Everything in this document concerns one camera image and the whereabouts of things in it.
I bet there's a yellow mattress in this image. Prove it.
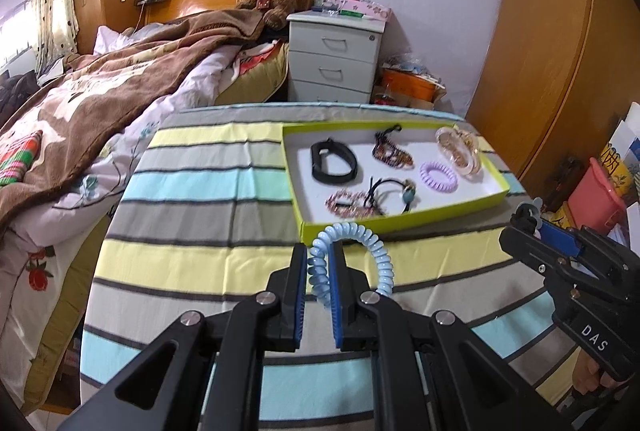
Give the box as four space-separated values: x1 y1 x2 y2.
214 41 291 107

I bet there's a clear amber hair claw clip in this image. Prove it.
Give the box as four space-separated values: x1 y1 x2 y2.
433 126 484 182

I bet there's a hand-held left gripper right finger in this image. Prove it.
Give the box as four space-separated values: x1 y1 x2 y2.
327 245 576 431

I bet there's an orange plastic tub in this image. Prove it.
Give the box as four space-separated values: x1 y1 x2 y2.
382 68 437 102

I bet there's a pink patterned box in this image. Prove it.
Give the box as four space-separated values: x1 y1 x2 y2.
339 0 392 22

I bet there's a pink beaded bracelet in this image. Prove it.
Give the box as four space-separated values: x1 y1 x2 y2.
324 189 374 221

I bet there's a white tray with green rim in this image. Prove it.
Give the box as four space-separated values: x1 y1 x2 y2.
281 121 512 243

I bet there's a brown braided hair tie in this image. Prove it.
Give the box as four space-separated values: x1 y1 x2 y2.
371 124 416 170

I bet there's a black wristband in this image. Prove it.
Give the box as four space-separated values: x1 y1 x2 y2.
310 138 360 184

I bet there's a person's right hand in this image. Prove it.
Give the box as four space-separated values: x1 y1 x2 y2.
572 350 619 398

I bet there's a purple coil hair tie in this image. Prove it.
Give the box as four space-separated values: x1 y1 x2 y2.
418 160 460 193

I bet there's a black hair tie blue bead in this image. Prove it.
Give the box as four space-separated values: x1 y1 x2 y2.
367 177 419 217

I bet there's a grey three-drawer nightstand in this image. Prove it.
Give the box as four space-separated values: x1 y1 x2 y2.
285 8 394 104

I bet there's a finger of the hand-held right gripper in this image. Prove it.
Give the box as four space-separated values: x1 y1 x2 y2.
499 227 576 285
510 206 601 262

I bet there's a yellow printed box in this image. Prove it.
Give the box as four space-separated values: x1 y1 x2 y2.
597 141 640 198

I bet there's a white pillow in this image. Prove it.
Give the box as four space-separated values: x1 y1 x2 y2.
94 25 137 55

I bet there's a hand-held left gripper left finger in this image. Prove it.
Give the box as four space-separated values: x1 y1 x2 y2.
57 243 308 431

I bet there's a pink plastic bin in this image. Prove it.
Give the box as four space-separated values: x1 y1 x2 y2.
567 157 629 228

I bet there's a cardboard box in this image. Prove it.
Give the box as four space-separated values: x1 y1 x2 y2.
374 83 449 110

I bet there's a light blue coil hair tie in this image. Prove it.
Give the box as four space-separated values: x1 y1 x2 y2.
307 222 395 312

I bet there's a window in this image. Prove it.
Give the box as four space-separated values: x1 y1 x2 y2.
0 0 37 68

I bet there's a white floral quilt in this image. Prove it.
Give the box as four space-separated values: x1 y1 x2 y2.
0 46 242 388

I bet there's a brown fleece blanket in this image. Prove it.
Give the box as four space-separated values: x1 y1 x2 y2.
0 8 267 228

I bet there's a striped table cloth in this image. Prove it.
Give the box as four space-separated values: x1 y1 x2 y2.
80 103 597 431

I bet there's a clear plastic bag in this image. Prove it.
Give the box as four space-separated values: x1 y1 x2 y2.
384 55 444 84

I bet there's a large wooden wardrobe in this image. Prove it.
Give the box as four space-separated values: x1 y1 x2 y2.
467 0 640 192

